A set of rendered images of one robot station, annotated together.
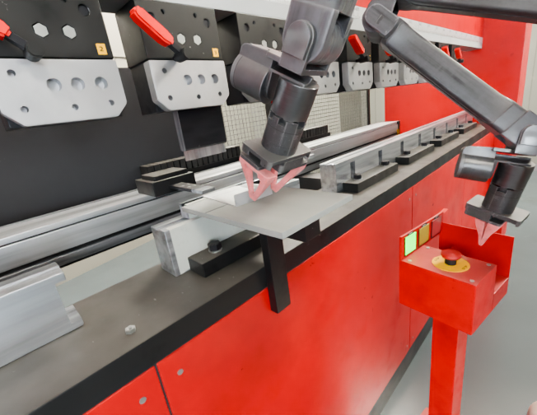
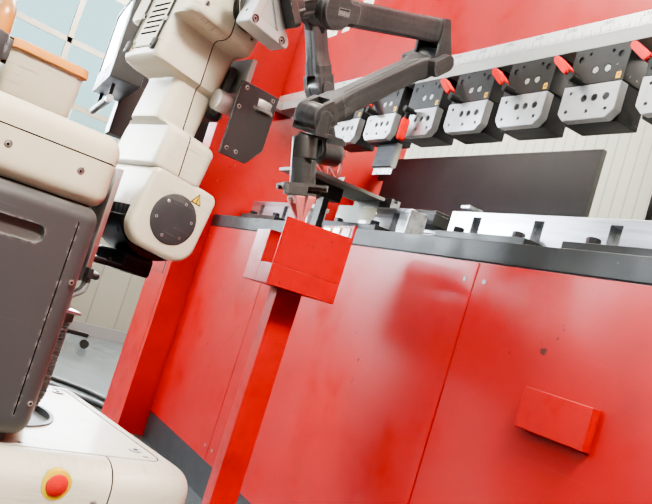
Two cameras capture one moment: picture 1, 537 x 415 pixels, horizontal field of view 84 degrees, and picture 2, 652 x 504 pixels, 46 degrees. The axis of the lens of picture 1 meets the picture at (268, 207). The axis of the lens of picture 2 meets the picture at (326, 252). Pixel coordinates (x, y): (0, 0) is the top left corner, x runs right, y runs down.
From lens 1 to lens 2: 2.40 m
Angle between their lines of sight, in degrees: 105
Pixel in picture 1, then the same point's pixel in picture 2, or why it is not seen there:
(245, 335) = not seen: hidden behind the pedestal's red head
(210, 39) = (395, 102)
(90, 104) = (346, 136)
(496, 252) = (292, 241)
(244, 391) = not seen: hidden behind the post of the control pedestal
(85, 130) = (492, 201)
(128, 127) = (518, 204)
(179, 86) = (372, 128)
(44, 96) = (339, 133)
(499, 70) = not seen: outside the picture
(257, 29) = (423, 89)
